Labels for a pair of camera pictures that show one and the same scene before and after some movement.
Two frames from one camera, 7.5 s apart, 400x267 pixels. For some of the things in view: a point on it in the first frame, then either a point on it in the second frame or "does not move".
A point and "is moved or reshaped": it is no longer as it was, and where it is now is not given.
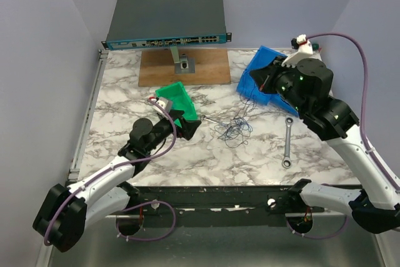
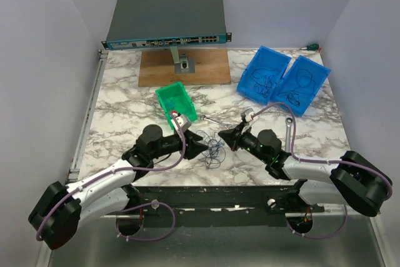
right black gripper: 264,77 -> 233,137
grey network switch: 167,18 does not move
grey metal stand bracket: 183,64 does not move
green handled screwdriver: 315,46 does not move
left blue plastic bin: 264,57 does not move
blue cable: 234,133 is moved or reshaped
